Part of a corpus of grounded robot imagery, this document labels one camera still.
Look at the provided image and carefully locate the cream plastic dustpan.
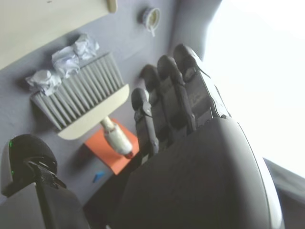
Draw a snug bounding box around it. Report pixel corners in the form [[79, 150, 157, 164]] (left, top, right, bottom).
[[0, 0, 119, 72]]

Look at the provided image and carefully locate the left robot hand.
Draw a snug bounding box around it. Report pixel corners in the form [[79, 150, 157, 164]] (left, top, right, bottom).
[[0, 44, 285, 229]]

